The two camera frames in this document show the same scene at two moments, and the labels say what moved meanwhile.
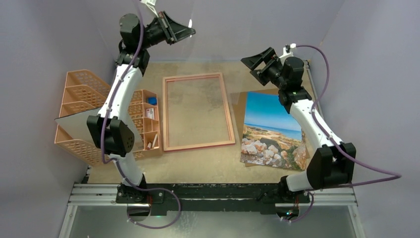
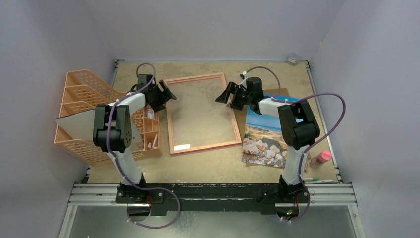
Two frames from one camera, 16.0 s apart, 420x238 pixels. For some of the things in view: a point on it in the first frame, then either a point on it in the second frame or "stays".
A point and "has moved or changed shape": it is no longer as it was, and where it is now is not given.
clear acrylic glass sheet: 213,62 -> 197,120
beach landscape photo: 271,136 stays
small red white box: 150,113 stays
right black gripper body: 264,65 -> 235,95
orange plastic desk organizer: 83,91 stays
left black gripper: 172,30 -> 165,95
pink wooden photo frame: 165,119 has moved or changed shape
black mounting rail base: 164,197 stays
